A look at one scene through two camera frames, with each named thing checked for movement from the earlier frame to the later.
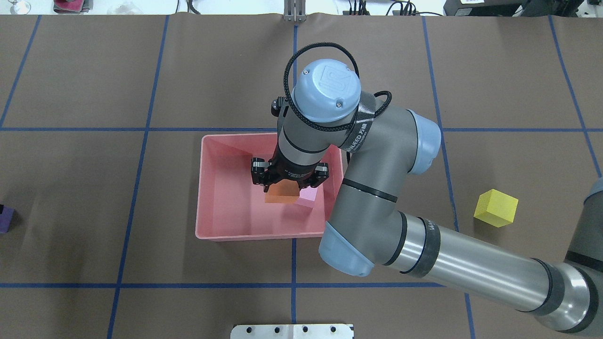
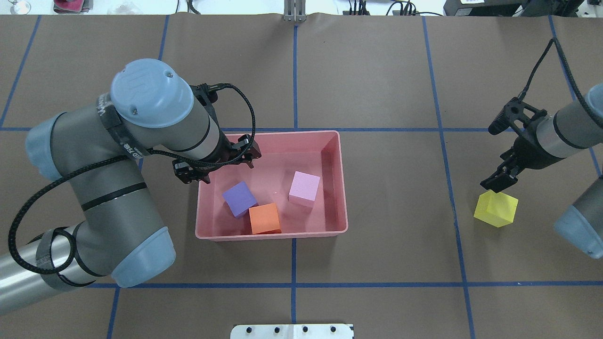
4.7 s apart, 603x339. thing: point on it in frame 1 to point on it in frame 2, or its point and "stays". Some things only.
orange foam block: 284,191 to 264,219
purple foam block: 5,219 to 239,198
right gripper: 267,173 to 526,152
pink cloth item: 72,6 stays
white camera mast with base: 293,331 stays
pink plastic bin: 231,206 stays
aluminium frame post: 295,11 stays
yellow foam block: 496,208 stays
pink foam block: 307,196 stays
